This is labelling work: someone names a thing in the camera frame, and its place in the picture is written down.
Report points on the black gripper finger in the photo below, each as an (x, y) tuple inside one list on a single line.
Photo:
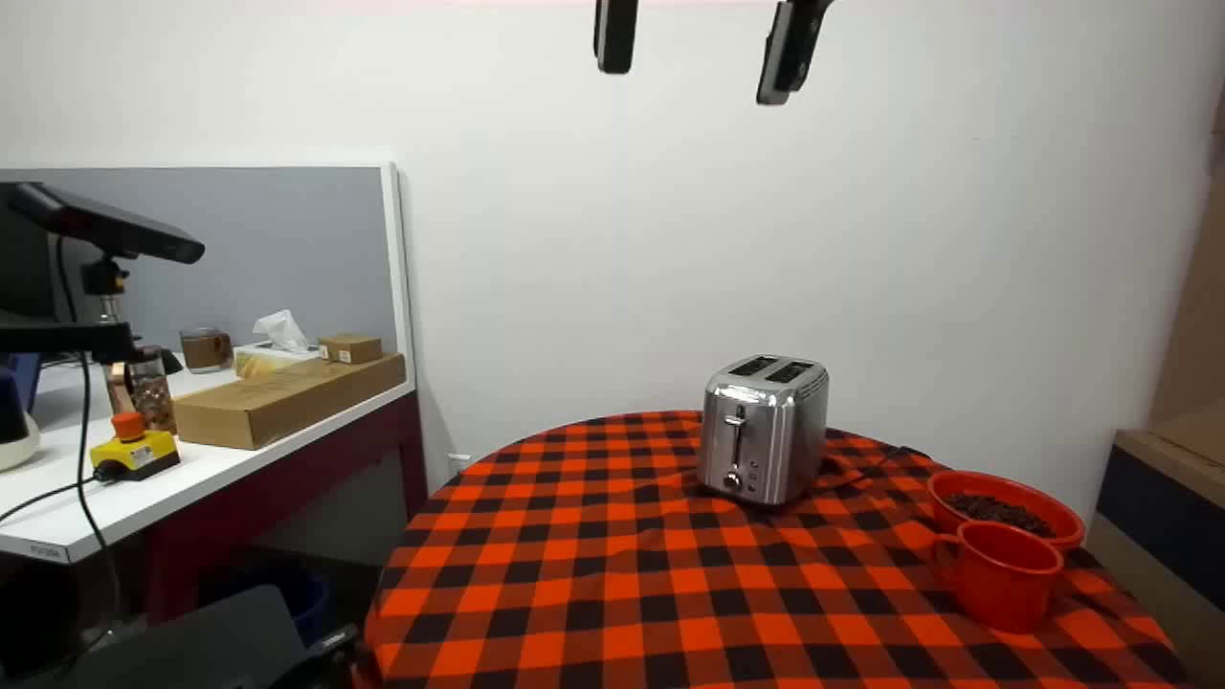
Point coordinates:
[(614, 30), (791, 43)]

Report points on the silver two-slot toaster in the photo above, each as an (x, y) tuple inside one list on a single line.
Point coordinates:
[(767, 434)]

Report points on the small cardboard box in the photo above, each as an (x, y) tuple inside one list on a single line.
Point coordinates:
[(355, 348)]

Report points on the tissue box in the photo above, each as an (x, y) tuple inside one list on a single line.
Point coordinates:
[(274, 348)]

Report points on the large cardboard box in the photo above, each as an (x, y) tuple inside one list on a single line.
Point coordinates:
[(1198, 319)]

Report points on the flat cardboard box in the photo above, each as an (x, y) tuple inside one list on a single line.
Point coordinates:
[(282, 399)]

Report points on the red bowl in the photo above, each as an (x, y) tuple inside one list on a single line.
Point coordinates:
[(1008, 503)]

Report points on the small brown box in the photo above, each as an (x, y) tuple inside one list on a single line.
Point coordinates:
[(205, 346)]

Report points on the orange black checked tablecloth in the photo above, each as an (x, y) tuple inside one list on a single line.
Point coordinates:
[(663, 588)]

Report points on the red cup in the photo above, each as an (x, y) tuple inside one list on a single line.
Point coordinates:
[(1008, 578)]

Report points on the brown patterned can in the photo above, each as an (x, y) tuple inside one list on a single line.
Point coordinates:
[(148, 389)]

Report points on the low wooden cabinet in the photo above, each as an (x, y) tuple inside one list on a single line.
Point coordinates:
[(1169, 509)]

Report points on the white desk with maroon front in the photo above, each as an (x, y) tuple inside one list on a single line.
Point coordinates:
[(191, 480)]

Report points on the yellow toy car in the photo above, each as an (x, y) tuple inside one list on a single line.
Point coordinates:
[(136, 449)]

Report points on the white blue device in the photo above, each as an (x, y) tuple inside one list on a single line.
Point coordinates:
[(16, 440)]

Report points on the grey partition panel white frame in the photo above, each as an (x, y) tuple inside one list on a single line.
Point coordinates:
[(282, 241)]

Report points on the black stereo camera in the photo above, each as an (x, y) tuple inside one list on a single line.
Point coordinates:
[(116, 230)]

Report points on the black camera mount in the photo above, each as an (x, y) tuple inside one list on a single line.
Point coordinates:
[(61, 338)]

